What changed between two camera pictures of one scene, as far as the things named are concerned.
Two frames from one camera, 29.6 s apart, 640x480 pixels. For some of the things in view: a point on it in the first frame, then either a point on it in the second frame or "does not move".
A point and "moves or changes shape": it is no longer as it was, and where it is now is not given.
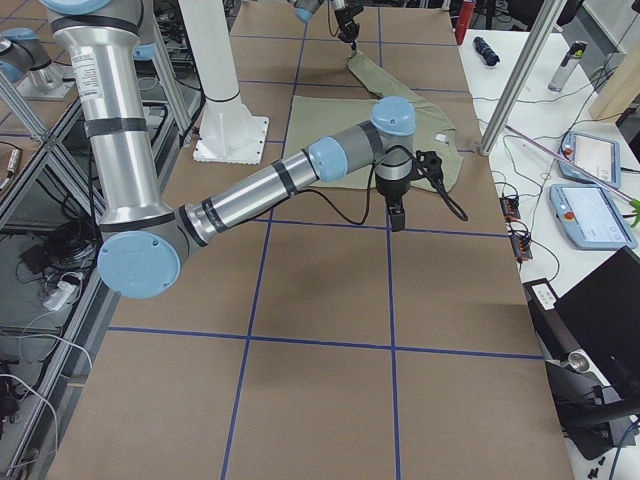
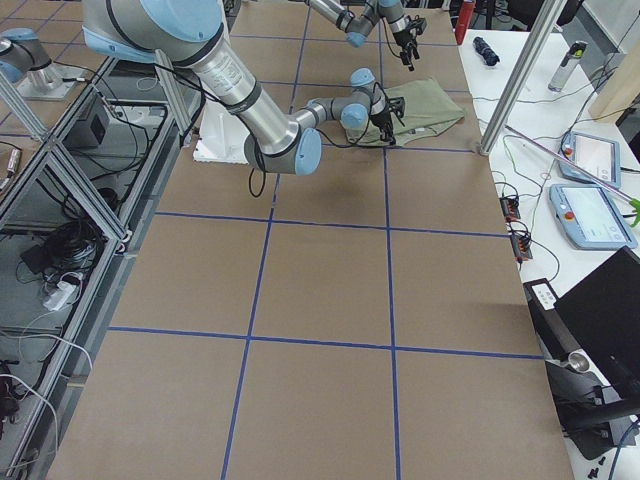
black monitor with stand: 595,391 does not move
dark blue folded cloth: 485,50 does not move
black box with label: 556,341 does not move
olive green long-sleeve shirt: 309,118 moves or changes shape
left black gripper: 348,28 to 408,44
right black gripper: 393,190 to 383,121
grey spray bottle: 568,66 does not move
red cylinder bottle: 464,20 does not move
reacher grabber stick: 633,202 does not move
